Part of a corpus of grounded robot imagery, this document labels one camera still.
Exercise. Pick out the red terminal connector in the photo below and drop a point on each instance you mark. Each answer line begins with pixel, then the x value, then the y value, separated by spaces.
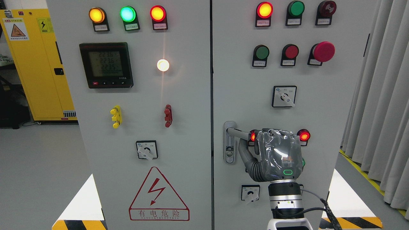
pixel 168 115

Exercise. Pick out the red danger warning sticker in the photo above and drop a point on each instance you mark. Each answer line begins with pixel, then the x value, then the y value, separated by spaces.
pixel 157 200

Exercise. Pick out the grey left cabinet door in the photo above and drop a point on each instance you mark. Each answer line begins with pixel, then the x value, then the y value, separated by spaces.
pixel 184 148

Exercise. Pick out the lit red light top right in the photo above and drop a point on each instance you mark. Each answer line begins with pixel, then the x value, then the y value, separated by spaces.
pixel 263 14

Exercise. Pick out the yellow safety cabinet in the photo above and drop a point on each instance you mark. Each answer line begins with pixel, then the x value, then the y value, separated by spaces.
pixel 33 45

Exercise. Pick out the dark red buzzer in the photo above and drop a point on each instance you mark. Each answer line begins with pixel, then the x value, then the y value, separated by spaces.
pixel 325 11

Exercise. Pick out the silver door handle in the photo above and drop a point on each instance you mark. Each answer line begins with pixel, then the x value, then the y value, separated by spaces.
pixel 230 132

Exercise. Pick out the lower white rotary switch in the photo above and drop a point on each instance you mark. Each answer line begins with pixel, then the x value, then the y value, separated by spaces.
pixel 250 193

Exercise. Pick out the white lit indicator lamp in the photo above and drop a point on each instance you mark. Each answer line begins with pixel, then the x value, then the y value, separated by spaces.
pixel 163 65

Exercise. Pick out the red emergency stop button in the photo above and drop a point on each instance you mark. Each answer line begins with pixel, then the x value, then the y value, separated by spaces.
pixel 321 52

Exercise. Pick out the lit green indicator light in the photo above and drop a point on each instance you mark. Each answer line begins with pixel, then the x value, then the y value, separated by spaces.
pixel 129 17

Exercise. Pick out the grey robotic hand plastic wrapped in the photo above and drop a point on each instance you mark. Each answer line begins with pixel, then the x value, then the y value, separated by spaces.
pixel 280 156

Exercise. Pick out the grey cabinet door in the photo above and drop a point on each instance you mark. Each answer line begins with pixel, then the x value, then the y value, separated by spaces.
pixel 184 148
pixel 243 94

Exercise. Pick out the red push button upper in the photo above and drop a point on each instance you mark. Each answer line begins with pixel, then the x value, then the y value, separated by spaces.
pixel 289 55

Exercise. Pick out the yellow terminal connector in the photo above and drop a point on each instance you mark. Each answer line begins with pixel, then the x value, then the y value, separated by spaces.
pixel 116 116

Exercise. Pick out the lit red indicator light left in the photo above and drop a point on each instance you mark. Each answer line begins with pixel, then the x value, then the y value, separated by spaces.
pixel 159 18

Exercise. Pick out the green push button upper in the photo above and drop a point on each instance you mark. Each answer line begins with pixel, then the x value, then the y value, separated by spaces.
pixel 260 55

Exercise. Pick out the dark green light top right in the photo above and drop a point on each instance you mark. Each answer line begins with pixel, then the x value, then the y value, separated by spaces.
pixel 294 13

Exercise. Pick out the lit red light middle left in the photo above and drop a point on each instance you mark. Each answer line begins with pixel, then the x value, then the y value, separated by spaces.
pixel 252 138

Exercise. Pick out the orange indicator light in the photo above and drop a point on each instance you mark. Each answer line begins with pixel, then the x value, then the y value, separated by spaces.
pixel 99 19

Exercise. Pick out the lit red light middle right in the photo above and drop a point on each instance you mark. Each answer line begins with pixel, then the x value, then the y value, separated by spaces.
pixel 304 136

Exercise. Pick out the upper right rotary switch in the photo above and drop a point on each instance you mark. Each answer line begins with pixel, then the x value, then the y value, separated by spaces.
pixel 284 96

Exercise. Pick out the grey right cabinet door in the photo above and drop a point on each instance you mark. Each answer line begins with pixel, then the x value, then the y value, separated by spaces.
pixel 243 94

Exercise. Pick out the black digital power meter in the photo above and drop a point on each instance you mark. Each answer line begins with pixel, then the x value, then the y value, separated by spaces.
pixel 107 65

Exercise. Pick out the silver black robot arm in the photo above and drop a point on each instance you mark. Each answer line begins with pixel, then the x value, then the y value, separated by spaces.
pixel 286 206

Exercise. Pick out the grey curtain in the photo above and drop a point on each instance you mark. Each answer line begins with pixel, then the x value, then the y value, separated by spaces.
pixel 377 131

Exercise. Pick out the black key selector switch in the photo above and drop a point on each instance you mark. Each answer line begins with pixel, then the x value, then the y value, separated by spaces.
pixel 301 188

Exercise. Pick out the left door rotary switch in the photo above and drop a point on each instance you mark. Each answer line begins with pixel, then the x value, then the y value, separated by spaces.
pixel 147 149

